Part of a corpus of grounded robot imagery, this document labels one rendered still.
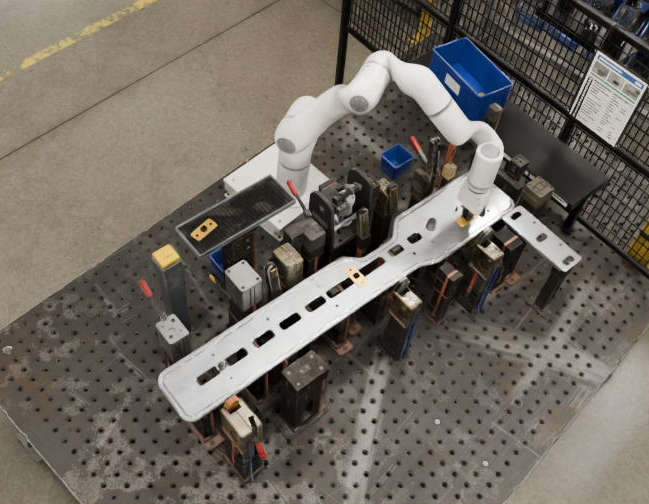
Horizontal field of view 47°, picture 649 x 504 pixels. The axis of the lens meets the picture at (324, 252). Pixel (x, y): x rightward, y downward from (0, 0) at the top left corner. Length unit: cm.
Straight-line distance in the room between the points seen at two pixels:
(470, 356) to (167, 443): 107
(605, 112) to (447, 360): 102
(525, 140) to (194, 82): 225
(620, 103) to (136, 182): 242
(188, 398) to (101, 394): 46
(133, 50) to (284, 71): 92
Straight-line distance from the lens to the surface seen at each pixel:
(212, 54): 469
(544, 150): 289
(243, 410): 211
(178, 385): 222
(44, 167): 418
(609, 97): 275
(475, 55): 305
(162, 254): 227
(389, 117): 333
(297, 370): 220
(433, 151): 255
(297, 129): 250
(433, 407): 256
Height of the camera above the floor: 300
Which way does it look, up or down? 55 degrees down
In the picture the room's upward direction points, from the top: 6 degrees clockwise
